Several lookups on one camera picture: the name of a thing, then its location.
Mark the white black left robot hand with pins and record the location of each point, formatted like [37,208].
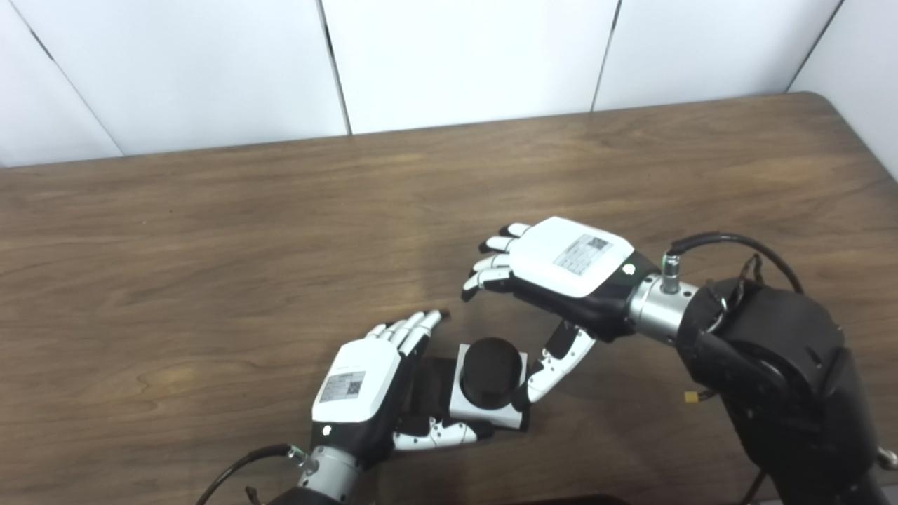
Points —
[358,386]

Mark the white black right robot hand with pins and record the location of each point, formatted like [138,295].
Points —
[568,263]

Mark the white square piece with hole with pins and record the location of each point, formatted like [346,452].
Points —
[484,415]

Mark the black peg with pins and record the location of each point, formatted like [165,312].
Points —
[491,372]

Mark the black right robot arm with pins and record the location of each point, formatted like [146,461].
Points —
[786,372]

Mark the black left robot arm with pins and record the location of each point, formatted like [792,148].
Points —
[330,477]

